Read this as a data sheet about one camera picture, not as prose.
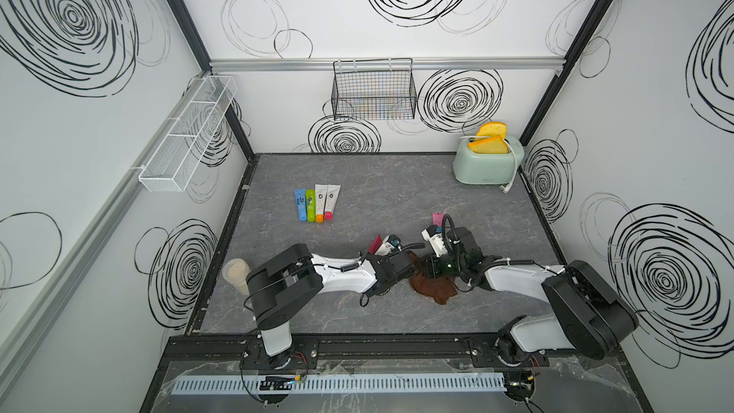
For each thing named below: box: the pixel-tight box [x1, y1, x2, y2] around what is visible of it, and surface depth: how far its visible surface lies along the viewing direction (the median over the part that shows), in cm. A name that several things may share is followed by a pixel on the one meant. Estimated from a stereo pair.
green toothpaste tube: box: [305, 189, 317, 223], surface depth 104 cm
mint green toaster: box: [452, 134, 525, 185], surface depth 103 cm
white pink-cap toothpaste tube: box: [323, 184, 342, 221], surface depth 107 cm
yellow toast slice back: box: [475, 121, 508, 139], surface depth 102 cm
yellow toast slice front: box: [467, 135, 510, 154], surface depth 100 cm
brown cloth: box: [407, 250, 458, 305], surface depth 85 cm
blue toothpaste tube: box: [293, 187, 307, 222], surface depth 104 cm
